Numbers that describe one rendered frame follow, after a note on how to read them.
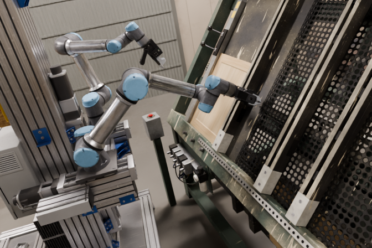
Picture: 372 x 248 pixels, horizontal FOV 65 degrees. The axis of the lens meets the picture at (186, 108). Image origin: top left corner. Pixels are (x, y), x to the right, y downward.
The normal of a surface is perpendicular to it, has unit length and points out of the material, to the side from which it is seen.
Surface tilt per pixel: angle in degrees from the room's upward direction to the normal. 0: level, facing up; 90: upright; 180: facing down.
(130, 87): 85
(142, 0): 90
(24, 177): 90
